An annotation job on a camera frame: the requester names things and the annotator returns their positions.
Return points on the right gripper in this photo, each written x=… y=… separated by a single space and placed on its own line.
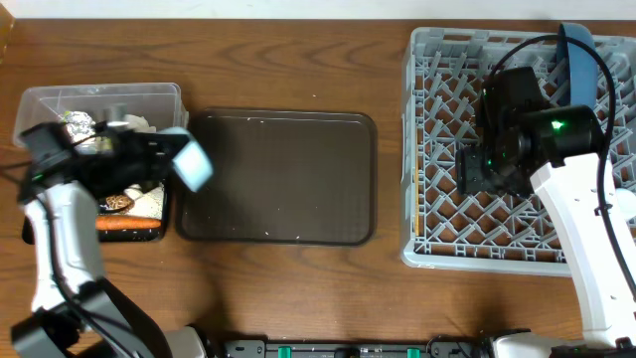
x=469 y=176

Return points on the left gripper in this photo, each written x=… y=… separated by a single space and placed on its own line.
x=147 y=149

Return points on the white tissue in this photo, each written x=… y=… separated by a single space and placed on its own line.
x=138 y=124

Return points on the foil ball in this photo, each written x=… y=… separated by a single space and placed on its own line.
x=78 y=124

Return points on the orange carrot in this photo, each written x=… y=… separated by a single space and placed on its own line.
x=119 y=222

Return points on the light blue rice bowl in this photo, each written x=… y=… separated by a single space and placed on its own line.
x=191 y=162

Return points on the dark blue plate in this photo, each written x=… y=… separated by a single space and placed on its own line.
x=581 y=69

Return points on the wooden chopstick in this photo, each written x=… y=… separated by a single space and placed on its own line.
x=415 y=215

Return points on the light blue cup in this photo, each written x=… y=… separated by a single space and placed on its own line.
x=626 y=201

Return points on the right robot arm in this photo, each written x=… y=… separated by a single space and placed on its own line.
x=530 y=147

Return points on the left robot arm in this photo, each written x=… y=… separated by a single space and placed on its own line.
x=59 y=196

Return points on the brown food piece in bowl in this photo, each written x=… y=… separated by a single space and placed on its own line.
x=116 y=203

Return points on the clear plastic bin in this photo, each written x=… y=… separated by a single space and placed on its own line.
x=159 y=103

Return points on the black plastic tray bin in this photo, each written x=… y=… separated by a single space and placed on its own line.
x=151 y=204

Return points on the dark brown serving tray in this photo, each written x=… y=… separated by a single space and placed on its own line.
x=283 y=177

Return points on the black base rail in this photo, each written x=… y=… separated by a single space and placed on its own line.
x=435 y=348

